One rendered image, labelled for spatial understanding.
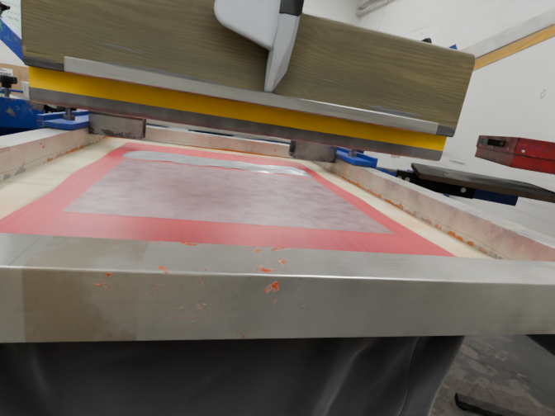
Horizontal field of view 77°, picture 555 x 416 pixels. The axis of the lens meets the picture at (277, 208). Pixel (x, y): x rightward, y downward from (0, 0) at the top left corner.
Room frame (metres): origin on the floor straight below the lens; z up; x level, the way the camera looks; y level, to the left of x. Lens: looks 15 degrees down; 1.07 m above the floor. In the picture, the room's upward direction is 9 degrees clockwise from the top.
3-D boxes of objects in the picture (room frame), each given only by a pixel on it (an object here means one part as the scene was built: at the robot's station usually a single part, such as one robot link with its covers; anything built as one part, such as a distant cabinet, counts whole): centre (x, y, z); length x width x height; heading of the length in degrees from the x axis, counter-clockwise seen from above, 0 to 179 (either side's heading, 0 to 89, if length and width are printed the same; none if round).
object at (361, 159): (0.85, -0.12, 0.98); 0.30 x 0.05 x 0.07; 15
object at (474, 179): (1.39, -0.29, 0.91); 1.34 x 0.40 x 0.08; 75
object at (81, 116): (0.70, 0.41, 0.98); 0.30 x 0.05 x 0.07; 15
